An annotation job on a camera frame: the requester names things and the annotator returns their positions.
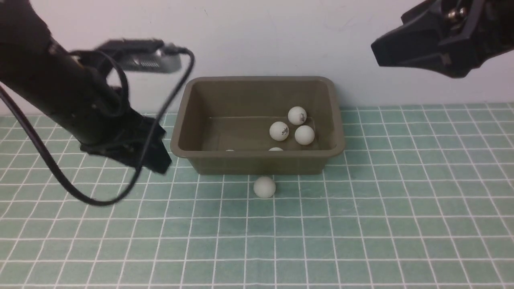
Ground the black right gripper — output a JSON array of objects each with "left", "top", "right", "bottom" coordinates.
[{"left": 371, "top": 0, "right": 513, "bottom": 79}]

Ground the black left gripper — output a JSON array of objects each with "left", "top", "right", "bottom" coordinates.
[{"left": 81, "top": 86, "right": 172, "bottom": 175}]

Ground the white ping-pong ball logo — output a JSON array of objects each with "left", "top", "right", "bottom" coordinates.
[{"left": 269, "top": 121, "right": 290, "bottom": 142}]

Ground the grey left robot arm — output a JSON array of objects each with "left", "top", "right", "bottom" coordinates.
[{"left": 1, "top": 0, "right": 174, "bottom": 168}]

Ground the olive plastic storage bin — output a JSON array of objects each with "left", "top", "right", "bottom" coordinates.
[{"left": 170, "top": 76, "right": 345, "bottom": 175}]

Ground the green checked tablecloth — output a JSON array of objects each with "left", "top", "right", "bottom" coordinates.
[{"left": 0, "top": 104, "right": 514, "bottom": 289}]

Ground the black left camera cable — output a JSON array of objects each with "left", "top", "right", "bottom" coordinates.
[{"left": 0, "top": 46, "right": 196, "bottom": 207}]

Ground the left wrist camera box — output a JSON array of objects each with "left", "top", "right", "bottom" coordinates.
[{"left": 96, "top": 39, "right": 182, "bottom": 74}]

